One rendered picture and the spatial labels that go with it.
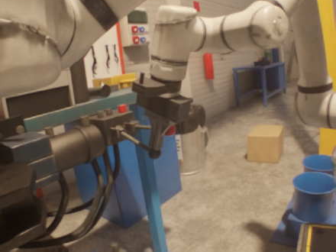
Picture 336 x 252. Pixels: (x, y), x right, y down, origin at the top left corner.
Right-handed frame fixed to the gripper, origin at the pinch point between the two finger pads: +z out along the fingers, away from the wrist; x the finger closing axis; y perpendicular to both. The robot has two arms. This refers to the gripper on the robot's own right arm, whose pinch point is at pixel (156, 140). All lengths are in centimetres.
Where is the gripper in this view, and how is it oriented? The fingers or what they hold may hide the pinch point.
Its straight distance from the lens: 68.2
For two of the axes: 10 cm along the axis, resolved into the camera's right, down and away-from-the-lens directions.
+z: -1.5, 9.0, 4.1
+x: -7.7, -3.7, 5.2
